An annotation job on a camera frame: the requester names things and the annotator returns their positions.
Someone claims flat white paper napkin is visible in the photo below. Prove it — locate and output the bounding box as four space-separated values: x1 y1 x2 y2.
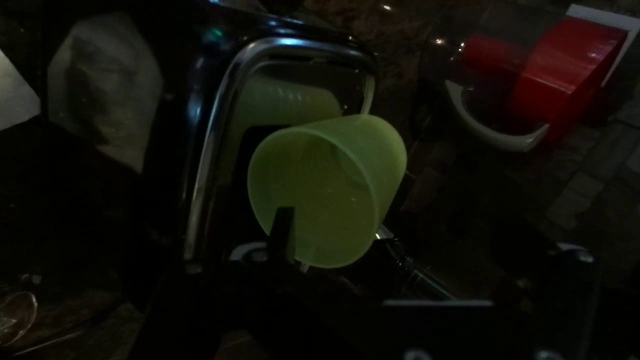
44 9 167 176

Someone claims black chrome toaster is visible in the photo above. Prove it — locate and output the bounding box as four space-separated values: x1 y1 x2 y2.
140 11 432 360

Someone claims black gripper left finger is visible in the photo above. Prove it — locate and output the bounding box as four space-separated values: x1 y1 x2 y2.
266 203 299 278

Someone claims red pitcher with white handle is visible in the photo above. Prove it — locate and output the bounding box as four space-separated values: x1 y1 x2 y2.
444 1 632 154

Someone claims yellow plastic cup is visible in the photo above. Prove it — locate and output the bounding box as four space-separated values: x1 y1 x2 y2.
246 112 410 272

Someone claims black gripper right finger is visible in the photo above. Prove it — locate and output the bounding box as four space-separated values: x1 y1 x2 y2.
547 242 598 322

